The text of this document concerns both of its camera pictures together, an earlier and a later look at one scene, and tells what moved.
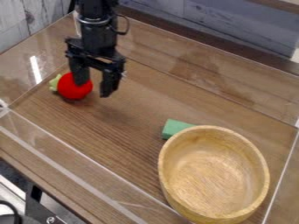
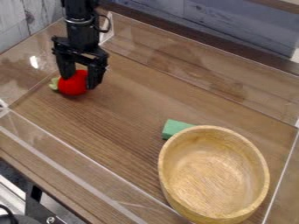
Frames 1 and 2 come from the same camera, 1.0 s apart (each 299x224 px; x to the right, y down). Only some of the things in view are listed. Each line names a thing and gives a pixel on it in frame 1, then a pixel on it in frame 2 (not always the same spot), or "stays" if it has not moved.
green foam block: [174, 126] stays
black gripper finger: [110, 82] → [96, 73]
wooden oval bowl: [212, 172] stays
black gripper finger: [79, 68] → [67, 66]
